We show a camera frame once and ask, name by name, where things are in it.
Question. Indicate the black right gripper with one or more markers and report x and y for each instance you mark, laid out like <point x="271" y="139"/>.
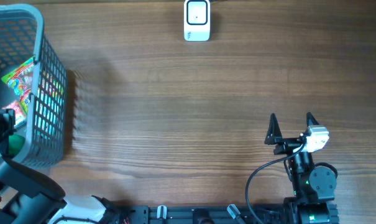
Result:
<point x="274" y="136"/>

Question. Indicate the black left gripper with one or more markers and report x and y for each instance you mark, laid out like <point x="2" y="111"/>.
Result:
<point x="7" y="116"/>

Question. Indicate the green lid jar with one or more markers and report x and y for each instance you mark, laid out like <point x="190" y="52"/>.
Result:
<point x="16" y="143"/>

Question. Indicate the colourful Haribo candy bag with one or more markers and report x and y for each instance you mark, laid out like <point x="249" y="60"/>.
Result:
<point x="20" y="80"/>

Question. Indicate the small red candy packet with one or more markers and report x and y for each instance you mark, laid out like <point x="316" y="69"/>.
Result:
<point x="21" y="116"/>

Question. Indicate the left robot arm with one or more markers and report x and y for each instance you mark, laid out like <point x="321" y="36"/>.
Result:
<point x="28" y="196"/>

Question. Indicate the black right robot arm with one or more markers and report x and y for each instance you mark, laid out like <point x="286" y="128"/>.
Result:
<point x="313" y="184"/>

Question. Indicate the white barcode scanner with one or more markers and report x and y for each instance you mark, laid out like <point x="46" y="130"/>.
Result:
<point x="197" y="20"/>

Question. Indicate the grey plastic basket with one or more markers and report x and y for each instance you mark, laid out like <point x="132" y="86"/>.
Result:
<point x="22" y="37"/>

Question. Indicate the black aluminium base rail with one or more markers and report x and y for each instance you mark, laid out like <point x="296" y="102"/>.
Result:
<point x="265" y="213"/>

